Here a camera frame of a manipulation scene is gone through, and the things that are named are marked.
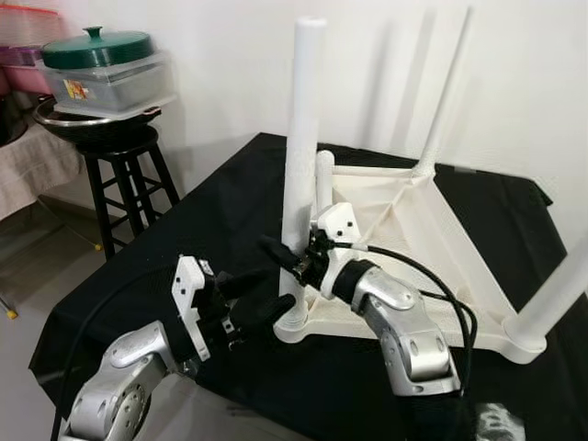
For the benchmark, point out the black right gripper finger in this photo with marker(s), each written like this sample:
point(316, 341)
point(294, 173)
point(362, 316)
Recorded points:
point(277, 253)

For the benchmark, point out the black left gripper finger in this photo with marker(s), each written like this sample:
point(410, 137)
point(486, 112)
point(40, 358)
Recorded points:
point(248, 281)
point(265, 310)

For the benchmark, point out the white plastic table top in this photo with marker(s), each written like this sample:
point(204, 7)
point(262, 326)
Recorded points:
point(441, 266)

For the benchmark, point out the grey tape piece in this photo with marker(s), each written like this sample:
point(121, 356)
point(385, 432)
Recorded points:
point(467, 170)

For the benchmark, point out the black stool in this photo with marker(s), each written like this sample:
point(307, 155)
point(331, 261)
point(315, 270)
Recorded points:
point(119, 147)

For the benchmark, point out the black metal wok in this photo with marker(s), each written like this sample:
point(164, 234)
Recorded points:
point(92, 124)

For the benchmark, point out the translucent storage box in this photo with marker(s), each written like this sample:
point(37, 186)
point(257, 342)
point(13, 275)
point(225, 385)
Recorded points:
point(119, 87)

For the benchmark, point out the pink towel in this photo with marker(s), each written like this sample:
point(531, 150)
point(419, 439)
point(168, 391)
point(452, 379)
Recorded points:
point(37, 170)

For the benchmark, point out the clear plastic wrap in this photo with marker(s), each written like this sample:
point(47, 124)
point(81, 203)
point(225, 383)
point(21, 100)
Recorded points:
point(496, 424)

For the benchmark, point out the green pot lid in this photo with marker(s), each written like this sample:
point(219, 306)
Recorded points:
point(96, 50)

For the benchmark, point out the pink plastic basin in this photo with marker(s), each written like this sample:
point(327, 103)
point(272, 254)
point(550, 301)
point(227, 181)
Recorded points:
point(23, 73)

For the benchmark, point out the red lidded plastic container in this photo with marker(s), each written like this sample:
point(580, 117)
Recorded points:
point(23, 28)

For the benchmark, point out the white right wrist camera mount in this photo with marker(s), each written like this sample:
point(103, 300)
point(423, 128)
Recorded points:
point(338, 222)

